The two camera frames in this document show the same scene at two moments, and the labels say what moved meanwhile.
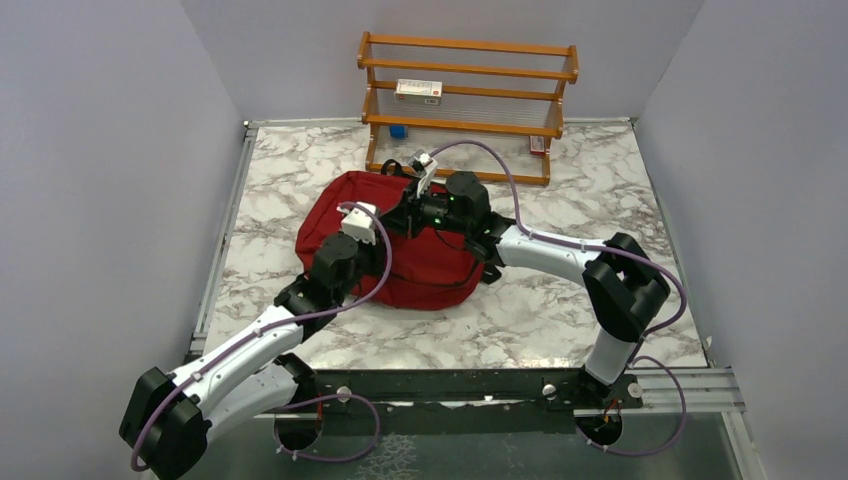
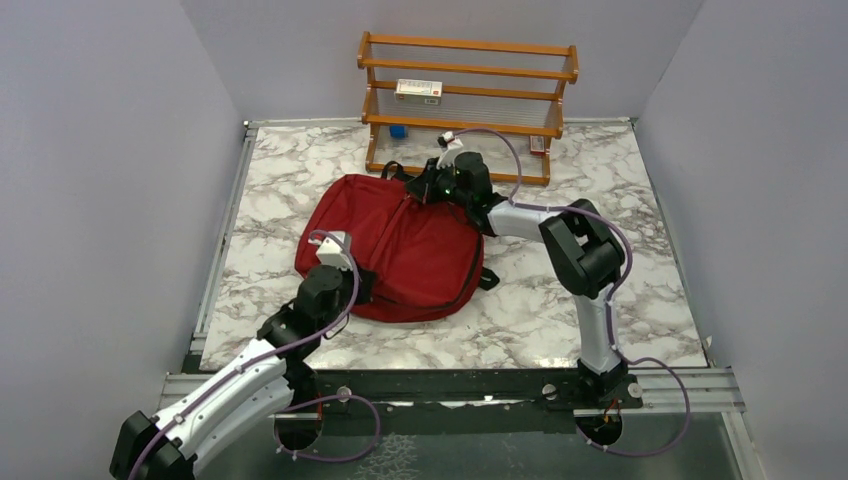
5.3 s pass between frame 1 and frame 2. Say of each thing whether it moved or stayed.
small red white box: stayed
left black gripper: moved
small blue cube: stayed
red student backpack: stayed
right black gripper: moved
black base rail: stayed
